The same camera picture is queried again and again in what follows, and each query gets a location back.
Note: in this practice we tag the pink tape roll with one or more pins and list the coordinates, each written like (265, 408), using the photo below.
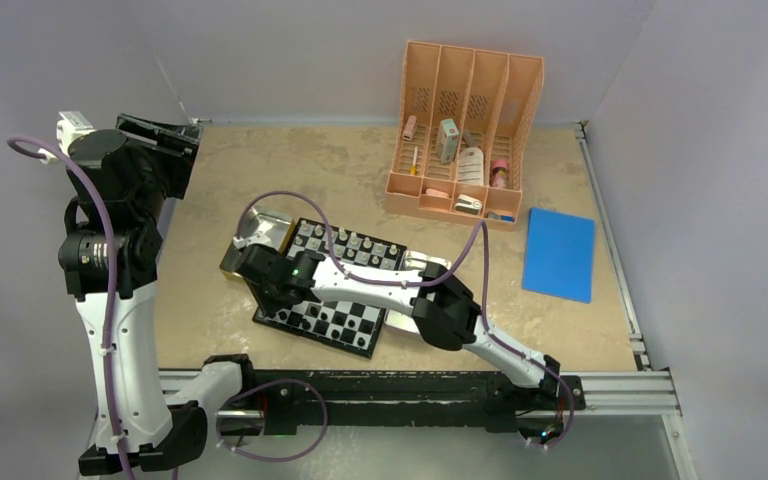
(499, 173)

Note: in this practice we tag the empty metal tin lid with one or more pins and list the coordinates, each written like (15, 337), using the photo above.
(401, 323)

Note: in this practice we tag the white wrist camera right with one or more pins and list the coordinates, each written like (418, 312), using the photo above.
(240, 242)

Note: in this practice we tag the pink eraser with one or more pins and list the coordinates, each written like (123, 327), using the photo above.
(436, 193)

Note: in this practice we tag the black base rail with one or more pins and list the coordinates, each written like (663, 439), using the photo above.
(285, 400)

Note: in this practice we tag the black white chess board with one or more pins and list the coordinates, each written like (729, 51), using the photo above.
(325, 322)

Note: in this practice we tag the white green small box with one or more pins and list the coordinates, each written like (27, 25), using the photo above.
(447, 141)

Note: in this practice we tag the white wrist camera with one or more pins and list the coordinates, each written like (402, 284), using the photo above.
(240, 242)
(71, 126)

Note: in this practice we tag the metal tin with black pieces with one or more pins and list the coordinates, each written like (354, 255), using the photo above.
(262, 226)

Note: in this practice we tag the white striped bottle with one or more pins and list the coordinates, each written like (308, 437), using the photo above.
(470, 167)

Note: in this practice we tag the pink small tube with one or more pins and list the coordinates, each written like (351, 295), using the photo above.
(409, 128)

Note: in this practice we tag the blue notebook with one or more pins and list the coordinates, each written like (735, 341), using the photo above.
(559, 255)

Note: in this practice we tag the yellow white pen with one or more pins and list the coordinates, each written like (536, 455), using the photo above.
(414, 161)

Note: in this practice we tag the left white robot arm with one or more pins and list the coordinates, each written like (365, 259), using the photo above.
(122, 176)

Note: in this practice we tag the peach plastic desk organizer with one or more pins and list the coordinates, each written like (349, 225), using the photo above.
(493, 97)

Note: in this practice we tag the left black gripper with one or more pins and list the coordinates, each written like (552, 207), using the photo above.
(179, 159)

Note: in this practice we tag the white stapler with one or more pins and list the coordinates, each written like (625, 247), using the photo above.
(467, 204)

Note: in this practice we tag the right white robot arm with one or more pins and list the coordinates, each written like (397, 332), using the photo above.
(442, 307)

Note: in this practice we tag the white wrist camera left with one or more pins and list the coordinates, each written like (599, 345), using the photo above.
(71, 126)

